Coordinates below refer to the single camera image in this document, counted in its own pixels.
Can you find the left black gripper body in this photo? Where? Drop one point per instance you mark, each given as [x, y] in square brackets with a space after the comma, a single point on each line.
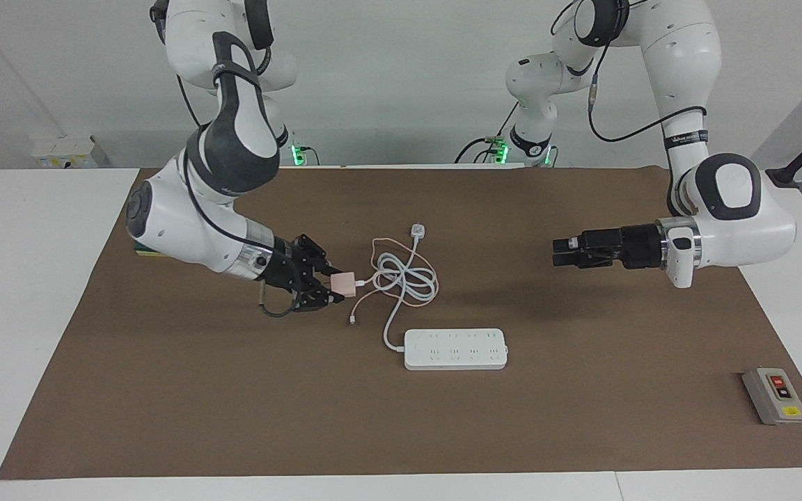
[617, 248]

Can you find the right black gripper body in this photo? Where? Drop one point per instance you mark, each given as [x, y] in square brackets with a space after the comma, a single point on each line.
[288, 268]

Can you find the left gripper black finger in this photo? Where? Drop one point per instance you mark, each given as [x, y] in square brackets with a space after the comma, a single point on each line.
[566, 245]
[567, 260]

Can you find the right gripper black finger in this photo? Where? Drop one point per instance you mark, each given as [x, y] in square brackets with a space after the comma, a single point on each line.
[319, 259]
[317, 300]

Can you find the pink charger adapter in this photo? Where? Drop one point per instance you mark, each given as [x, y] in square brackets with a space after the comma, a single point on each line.
[343, 284]

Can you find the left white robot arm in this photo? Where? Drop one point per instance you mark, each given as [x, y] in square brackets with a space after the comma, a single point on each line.
[721, 223]

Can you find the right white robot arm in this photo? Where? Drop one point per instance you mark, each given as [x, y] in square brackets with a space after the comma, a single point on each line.
[234, 139]

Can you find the white power strip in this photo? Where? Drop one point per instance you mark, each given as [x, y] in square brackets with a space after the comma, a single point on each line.
[457, 351]

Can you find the brown table mat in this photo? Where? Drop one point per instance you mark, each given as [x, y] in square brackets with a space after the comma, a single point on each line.
[234, 417]

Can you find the green knife switch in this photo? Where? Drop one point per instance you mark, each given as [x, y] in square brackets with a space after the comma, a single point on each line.
[145, 252]

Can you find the grey on-off switch box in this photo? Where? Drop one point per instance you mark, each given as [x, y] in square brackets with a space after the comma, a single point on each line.
[770, 403]

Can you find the white wall box yellow labels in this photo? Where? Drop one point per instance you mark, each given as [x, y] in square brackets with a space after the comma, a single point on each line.
[67, 149]

